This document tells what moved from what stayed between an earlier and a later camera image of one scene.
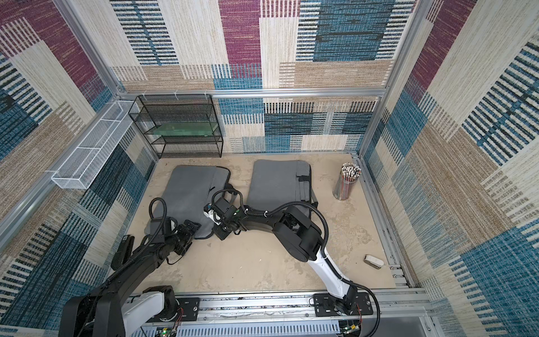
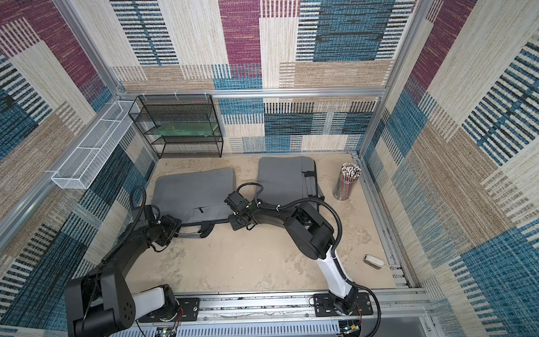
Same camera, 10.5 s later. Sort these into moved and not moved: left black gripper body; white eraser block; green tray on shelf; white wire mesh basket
Moved: left black gripper body
Not moved: white eraser block; green tray on shelf; white wire mesh basket
